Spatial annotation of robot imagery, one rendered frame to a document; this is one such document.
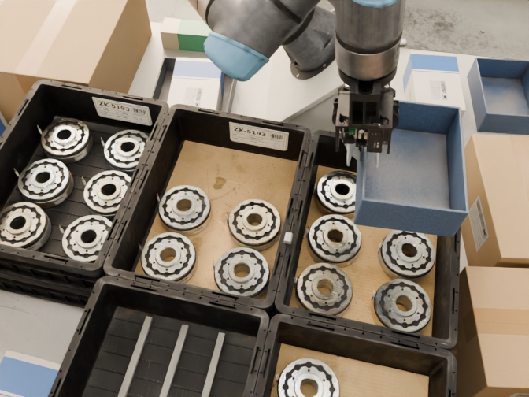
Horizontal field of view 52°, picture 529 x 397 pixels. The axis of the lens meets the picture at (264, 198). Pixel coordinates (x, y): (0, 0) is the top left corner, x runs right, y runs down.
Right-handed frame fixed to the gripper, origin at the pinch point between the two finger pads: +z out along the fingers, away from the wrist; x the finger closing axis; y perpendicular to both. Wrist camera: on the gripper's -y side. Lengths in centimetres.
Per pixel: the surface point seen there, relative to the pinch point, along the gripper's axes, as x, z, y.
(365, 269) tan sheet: 1.5, 29.6, 5.4
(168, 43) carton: -57, 33, -61
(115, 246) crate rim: -41.6, 13.4, 13.3
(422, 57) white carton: 12, 35, -60
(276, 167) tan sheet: -18.7, 26.8, -15.7
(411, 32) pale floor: 16, 116, -166
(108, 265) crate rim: -41.7, 13.4, 16.8
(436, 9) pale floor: 28, 118, -186
